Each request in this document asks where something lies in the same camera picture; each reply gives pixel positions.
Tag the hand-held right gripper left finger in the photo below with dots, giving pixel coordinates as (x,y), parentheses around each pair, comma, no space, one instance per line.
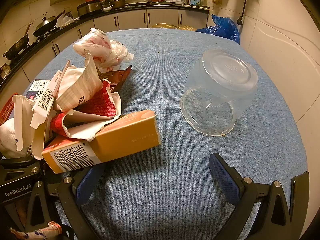
(86,183)

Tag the red plastic basket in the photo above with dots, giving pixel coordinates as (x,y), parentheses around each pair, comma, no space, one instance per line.
(6,111)

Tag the torn red white paper carton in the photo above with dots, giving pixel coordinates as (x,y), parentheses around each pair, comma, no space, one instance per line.
(100,105)

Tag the torn white cardboard piece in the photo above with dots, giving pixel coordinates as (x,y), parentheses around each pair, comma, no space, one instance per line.
(23,120)

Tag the wok with lid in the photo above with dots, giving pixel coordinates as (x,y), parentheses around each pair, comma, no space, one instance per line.
(47,25)

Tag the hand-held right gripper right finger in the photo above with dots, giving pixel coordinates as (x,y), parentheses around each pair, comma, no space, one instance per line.
(222,177)

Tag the white pink plastic bag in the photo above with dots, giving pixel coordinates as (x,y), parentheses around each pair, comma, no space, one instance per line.
(100,45)

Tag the grey kitchen cabinets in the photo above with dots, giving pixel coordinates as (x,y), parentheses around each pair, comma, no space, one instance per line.
(160,20)

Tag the black steel rice cooker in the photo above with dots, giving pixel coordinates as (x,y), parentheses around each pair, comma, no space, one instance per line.
(88,8)

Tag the black kitchen countertop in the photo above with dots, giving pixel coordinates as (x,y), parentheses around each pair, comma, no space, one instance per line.
(140,7)

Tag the orange cardboard box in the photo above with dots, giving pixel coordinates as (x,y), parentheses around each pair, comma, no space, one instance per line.
(125,135)

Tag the clear plastic container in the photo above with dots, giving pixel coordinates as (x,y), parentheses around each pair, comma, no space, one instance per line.
(225,80)

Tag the stacked steel pots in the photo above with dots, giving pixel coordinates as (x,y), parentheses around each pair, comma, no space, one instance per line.
(117,1)

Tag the red-brown snack wrapper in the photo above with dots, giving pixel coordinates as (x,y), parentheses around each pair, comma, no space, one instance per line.
(117,78)

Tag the long white packet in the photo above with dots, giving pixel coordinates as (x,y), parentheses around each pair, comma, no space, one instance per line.
(43,105)

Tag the blue plastic bag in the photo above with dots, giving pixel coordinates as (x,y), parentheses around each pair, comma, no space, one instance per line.
(222,27)

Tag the yellow plastic bag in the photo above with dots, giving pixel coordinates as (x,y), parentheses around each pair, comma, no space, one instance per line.
(162,25)

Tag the small white bowl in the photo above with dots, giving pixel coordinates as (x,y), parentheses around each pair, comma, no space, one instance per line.
(107,9)

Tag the white crumpled packaging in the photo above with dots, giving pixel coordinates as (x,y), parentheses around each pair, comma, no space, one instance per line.
(7,135)

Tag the white medicine box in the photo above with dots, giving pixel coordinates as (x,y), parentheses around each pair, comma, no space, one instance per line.
(40,87)

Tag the crumpled colourful wrapper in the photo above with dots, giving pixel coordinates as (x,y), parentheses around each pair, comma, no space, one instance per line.
(42,233)

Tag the blue tablecloth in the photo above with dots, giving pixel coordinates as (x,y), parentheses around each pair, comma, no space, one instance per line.
(160,80)

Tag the small white plastic bag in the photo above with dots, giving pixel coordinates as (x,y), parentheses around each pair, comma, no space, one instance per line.
(66,21)

